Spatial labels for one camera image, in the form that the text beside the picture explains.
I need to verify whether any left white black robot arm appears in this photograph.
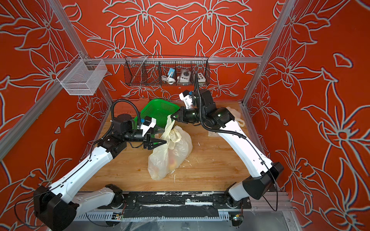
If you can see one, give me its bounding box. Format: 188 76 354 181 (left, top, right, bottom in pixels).
33 100 166 231

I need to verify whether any white orange-print plastic bag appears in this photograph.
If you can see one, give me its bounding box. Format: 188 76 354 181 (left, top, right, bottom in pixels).
147 116 193 181

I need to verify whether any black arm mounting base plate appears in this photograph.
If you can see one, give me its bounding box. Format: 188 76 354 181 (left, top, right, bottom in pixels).
95 192 251 221

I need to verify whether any blue white small box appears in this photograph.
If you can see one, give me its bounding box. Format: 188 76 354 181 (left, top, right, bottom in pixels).
167 68 175 78

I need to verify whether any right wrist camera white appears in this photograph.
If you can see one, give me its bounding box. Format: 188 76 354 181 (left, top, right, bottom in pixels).
179 90 193 109

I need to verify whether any green plastic basket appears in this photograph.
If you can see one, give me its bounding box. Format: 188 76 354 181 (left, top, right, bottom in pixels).
140 99 180 129

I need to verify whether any black wire wall basket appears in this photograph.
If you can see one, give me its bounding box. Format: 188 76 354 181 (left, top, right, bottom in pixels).
123 55 210 87

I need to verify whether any grey white timer device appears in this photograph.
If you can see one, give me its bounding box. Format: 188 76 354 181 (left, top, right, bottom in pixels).
178 69 191 83

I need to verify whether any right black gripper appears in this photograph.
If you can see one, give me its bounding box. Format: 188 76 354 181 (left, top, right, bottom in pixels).
170 107 208 125

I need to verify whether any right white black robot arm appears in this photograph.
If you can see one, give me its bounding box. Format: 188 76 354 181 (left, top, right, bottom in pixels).
171 80 284 208

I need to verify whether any clear plastic wall bin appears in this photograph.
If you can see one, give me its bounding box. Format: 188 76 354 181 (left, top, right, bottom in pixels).
57 59 108 96

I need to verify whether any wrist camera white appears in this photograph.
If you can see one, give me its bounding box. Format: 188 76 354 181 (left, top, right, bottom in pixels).
140 116 157 137
179 90 193 109

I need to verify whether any white coiled cable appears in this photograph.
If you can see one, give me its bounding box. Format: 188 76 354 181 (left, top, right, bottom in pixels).
160 74 176 85

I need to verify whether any white button remote box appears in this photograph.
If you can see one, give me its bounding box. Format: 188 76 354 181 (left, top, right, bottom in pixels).
197 73 206 83

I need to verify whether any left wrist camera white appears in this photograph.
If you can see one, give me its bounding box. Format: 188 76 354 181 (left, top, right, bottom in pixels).
140 116 157 137

